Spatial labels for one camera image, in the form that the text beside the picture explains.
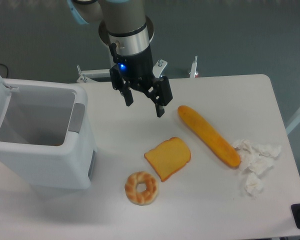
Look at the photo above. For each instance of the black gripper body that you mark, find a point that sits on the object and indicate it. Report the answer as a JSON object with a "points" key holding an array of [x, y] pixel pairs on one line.
{"points": [[137, 69]]}

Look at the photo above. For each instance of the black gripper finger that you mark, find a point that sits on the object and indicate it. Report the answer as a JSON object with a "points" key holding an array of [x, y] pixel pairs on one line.
{"points": [[161, 94], [119, 84]]}

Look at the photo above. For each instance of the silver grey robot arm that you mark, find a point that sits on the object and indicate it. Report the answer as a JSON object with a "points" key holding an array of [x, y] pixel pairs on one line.
{"points": [[129, 45]]}

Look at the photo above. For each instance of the white plastic trash can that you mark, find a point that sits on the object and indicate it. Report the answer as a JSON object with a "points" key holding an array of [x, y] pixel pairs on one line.
{"points": [[46, 137]]}

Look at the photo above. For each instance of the white metal robot stand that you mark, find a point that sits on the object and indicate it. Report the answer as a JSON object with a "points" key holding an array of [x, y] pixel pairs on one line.
{"points": [[88, 76]]}

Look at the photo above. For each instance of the orange toast slice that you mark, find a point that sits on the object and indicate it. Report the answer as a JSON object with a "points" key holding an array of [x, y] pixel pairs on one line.
{"points": [[168, 157]]}

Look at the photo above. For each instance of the long orange baguette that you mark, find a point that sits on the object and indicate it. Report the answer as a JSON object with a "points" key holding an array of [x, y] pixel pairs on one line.
{"points": [[210, 136]]}

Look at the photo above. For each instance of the crumpled white tissue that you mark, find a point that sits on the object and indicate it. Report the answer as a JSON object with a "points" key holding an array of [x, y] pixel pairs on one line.
{"points": [[255, 160]]}

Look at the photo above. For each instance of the braided ring bread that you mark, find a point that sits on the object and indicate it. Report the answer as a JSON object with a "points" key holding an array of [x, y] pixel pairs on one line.
{"points": [[141, 188]]}

